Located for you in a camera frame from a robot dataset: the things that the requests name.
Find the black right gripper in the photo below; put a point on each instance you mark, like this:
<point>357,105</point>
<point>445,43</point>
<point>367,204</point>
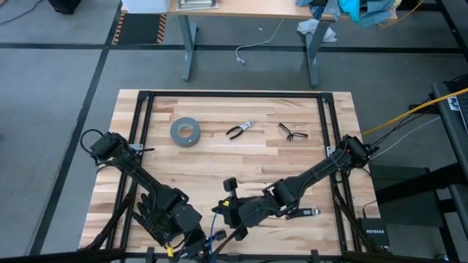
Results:
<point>252,212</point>

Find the teal garment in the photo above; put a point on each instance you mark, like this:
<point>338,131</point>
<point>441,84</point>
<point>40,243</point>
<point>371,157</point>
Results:
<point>349,9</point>

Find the black mat hazard stripes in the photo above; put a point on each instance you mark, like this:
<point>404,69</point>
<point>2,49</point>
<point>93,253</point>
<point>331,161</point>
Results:
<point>140,29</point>

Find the clear safety glasses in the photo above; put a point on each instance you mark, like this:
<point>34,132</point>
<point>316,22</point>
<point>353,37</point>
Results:
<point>289,137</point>

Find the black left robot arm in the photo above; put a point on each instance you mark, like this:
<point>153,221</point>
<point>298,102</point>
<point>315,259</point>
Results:
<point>146,182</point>

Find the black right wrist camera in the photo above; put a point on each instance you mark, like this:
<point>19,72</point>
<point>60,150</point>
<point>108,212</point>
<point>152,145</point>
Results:
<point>230,184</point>

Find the white cloth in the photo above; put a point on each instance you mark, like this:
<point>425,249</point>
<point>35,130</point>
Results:
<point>305,26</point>

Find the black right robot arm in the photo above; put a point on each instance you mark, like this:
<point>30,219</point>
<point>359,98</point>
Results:
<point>318,168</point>

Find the blue denim garment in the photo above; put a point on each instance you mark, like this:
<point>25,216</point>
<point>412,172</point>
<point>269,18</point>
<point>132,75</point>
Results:
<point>376,16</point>

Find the black Netgear network switch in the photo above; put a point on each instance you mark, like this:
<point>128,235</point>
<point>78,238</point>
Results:
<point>373,233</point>

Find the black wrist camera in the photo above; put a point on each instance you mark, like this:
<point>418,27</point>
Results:
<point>220,235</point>
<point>230,184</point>

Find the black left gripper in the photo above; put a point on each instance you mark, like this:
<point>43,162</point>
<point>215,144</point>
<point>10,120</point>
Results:
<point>194,241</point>

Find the stack of books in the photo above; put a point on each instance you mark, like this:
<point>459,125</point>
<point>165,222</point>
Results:
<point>197,4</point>

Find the black table clamp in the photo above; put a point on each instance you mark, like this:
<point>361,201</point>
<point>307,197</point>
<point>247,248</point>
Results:
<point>150,255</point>
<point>314,256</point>

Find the black work glove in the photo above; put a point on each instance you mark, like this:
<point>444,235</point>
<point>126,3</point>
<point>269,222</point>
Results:
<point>145,202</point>
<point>155,230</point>

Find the wooden desk grey legs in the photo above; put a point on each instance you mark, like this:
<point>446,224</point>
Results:
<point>256,9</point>

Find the silver mounting plate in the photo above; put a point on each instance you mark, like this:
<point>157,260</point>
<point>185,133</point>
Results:
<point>136,147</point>
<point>330,151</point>

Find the black utility knife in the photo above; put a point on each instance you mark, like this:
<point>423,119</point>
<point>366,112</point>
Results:
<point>309,212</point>

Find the blue plaid shirt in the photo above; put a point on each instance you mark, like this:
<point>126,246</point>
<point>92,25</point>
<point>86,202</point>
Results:
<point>314,9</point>

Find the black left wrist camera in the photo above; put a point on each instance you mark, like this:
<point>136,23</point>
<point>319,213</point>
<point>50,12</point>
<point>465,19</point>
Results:
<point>220,235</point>

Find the black aluminium table frame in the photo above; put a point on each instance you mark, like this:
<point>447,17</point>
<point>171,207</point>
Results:
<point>234,94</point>

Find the grey duct tape roll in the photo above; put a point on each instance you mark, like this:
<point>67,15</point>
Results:
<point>190,140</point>

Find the black box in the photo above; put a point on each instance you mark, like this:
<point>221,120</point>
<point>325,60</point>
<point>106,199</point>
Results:
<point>64,5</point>

